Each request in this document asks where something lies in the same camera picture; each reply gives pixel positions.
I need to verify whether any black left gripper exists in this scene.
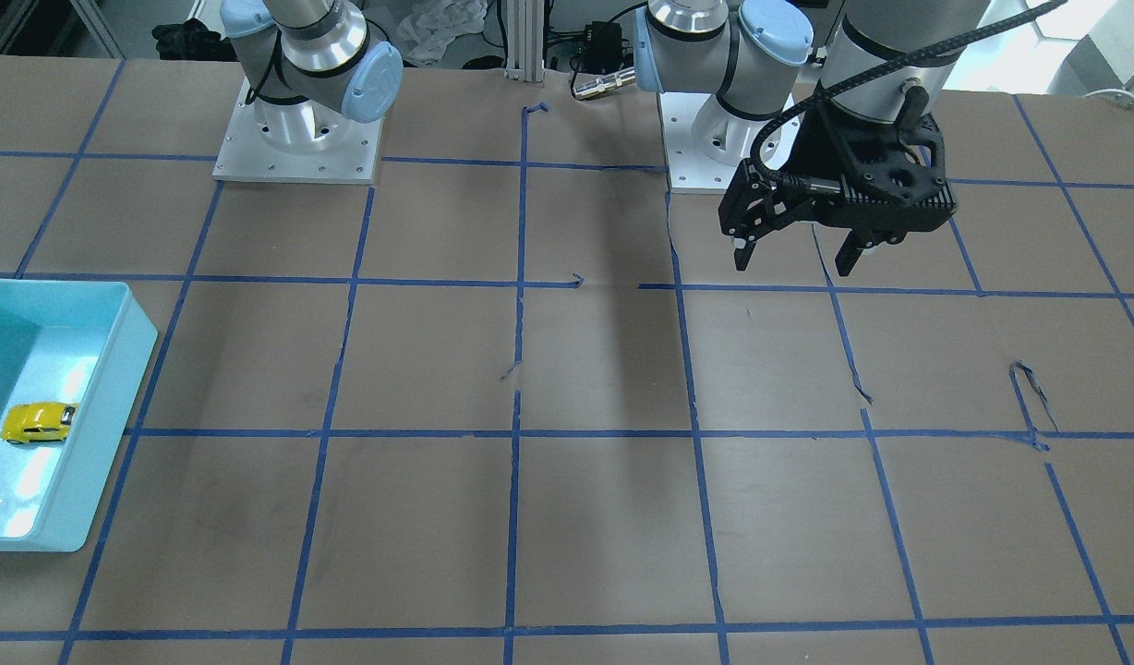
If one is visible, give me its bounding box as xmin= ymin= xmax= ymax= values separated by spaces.
xmin=718 ymin=96 xmax=957 ymax=276

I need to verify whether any yellow beetle toy car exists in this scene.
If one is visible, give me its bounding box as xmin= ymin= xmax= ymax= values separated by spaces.
xmin=0 ymin=403 xmax=81 ymax=445

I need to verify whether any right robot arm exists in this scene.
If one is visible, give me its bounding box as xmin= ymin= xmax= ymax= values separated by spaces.
xmin=0 ymin=1 xmax=404 ymax=353

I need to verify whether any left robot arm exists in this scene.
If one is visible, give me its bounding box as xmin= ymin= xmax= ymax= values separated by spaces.
xmin=632 ymin=1 xmax=985 ymax=276

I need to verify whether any light blue plastic bin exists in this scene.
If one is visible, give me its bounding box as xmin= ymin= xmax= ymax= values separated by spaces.
xmin=0 ymin=279 xmax=156 ymax=552

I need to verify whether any silver cylindrical connector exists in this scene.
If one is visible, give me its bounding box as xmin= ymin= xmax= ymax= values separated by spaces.
xmin=570 ymin=67 xmax=637 ymax=102

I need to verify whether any black power adapter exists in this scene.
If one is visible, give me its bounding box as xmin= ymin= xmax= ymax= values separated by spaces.
xmin=579 ymin=22 xmax=623 ymax=73

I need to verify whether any black cloth bundle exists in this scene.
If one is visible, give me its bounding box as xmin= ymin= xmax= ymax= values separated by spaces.
xmin=151 ymin=18 xmax=238 ymax=62

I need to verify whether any white crumpled cloth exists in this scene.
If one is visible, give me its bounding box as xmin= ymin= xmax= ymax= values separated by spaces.
xmin=398 ymin=1 xmax=489 ymax=65

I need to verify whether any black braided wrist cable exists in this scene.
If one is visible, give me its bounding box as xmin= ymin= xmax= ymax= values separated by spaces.
xmin=750 ymin=0 xmax=1067 ymax=190

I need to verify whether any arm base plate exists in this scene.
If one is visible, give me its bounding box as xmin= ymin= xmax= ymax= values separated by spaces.
xmin=658 ymin=92 xmax=765 ymax=195
xmin=212 ymin=79 xmax=384 ymax=185

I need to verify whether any aluminium frame post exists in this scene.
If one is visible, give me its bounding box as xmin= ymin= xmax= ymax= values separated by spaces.
xmin=502 ymin=0 xmax=545 ymax=87

